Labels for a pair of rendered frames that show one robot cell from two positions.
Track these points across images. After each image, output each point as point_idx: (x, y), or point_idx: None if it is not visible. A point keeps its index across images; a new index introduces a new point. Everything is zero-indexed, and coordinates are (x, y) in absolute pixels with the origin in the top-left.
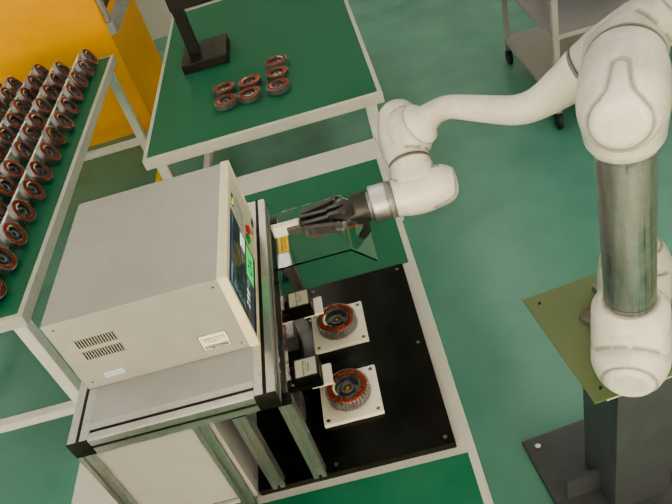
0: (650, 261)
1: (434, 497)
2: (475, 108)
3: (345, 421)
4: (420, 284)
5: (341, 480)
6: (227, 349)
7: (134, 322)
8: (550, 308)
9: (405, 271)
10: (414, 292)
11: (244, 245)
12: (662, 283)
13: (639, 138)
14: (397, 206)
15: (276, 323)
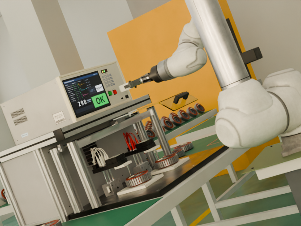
0: (220, 46)
1: (129, 210)
2: None
3: (126, 191)
4: (228, 151)
5: (104, 211)
6: (64, 123)
7: (29, 103)
8: (273, 147)
9: (228, 148)
10: (221, 154)
11: (101, 91)
12: (281, 90)
13: None
14: (168, 67)
15: (98, 123)
